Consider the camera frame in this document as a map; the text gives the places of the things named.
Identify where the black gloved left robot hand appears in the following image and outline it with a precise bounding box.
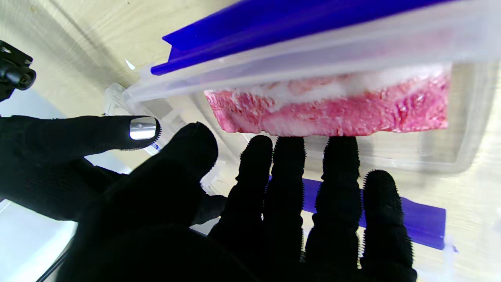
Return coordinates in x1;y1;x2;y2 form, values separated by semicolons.
55;121;417;282

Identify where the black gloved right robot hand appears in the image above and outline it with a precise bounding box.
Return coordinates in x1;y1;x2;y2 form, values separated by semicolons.
0;115;162;223

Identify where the clear container with blue clips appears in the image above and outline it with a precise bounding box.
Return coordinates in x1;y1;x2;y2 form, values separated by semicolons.
104;0;501;251

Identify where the pink bacon slice stack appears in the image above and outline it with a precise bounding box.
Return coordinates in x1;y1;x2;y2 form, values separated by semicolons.
204;65;451;137

